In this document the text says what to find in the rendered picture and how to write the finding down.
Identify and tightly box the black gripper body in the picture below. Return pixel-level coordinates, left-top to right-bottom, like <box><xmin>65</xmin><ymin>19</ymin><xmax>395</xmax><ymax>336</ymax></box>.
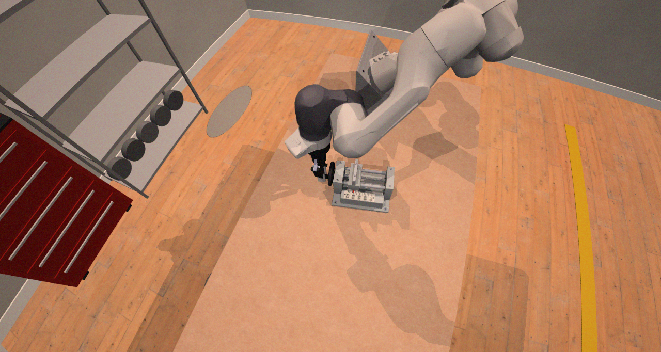
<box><xmin>309</xmin><ymin>143</ymin><xmax>330</xmax><ymax>163</ymax></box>

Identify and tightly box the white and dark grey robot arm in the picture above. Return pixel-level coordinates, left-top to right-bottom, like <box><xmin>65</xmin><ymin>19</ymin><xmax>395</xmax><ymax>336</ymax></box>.
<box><xmin>285</xmin><ymin>0</ymin><xmax>524</xmax><ymax>159</ymax></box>

